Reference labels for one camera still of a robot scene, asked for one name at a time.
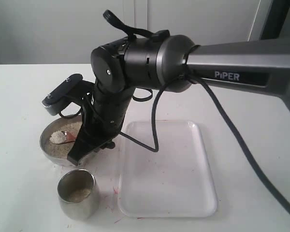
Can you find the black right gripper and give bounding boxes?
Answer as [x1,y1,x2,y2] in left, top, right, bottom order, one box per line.
[67,83,135,166]

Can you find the brown wooden spoon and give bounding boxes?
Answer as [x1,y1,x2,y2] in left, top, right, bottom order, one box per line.
[49,130,76,145]

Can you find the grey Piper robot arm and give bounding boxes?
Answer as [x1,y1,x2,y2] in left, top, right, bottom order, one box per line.
[67,35,290,165]

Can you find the steel bowl of rice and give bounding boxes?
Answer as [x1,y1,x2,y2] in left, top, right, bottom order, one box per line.
[40,116,82,167]

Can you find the small steel cup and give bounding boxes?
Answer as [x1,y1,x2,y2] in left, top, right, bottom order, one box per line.
[57,169,100,221]

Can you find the white plastic tray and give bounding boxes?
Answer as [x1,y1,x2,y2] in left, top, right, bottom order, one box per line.
[117,120,218,218]

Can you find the white cabinet doors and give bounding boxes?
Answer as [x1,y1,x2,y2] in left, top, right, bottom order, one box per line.
[0,0,272,64]

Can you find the dark vertical post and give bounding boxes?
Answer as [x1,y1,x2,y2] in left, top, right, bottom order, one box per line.
[260,0,290,40]

